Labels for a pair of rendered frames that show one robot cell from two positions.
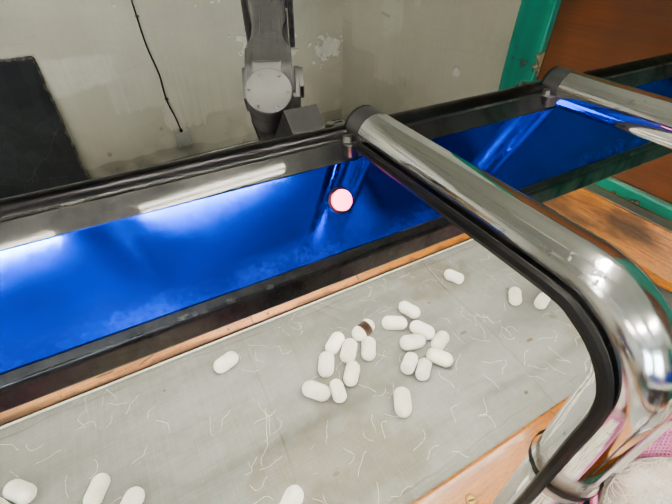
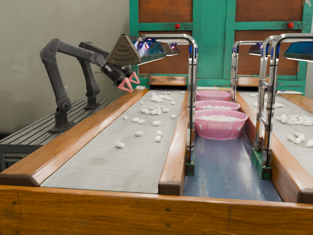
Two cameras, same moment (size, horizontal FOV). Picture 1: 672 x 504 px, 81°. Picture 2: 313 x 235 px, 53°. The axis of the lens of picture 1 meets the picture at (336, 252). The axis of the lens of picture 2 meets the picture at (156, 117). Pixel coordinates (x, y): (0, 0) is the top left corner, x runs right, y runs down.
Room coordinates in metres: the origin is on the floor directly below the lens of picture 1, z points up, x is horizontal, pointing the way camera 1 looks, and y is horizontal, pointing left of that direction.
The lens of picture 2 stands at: (-0.89, 1.60, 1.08)
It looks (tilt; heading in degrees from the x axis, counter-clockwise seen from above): 13 degrees down; 307
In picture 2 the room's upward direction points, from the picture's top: straight up
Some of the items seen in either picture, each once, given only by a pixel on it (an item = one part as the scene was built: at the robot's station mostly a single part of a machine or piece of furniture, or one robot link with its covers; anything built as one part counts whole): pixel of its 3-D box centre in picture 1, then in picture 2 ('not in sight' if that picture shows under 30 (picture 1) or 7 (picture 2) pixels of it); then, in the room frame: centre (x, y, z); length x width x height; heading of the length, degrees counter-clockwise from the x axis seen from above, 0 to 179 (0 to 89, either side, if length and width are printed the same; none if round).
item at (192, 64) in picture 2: not in sight; (168, 102); (-0.30, 0.73, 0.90); 0.20 x 0.19 x 0.45; 119
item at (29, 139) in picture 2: not in sight; (119, 119); (0.41, 0.23, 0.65); 1.20 x 0.90 x 0.04; 123
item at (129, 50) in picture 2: not in sight; (145, 49); (-0.22, 0.77, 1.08); 0.62 x 0.08 x 0.07; 119
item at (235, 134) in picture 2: not in sight; (218, 124); (-0.27, 0.26, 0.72); 0.27 x 0.27 x 0.10
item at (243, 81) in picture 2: not in sight; (256, 81); (-0.09, -0.77, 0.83); 0.30 x 0.06 x 0.07; 29
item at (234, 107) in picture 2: not in sight; (215, 112); (-0.13, 0.02, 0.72); 0.27 x 0.27 x 0.10
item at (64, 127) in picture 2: not in sight; (61, 120); (0.46, 0.62, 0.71); 0.20 x 0.07 x 0.08; 123
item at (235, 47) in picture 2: not in sight; (246, 77); (-0.18, -0.31, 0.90); 0.20 x 0.19 x 0.45; 119
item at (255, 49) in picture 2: not in sight; (261, 48); (-0.25, -0.35, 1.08); 0.62 x 0.08 x 0.07; 119
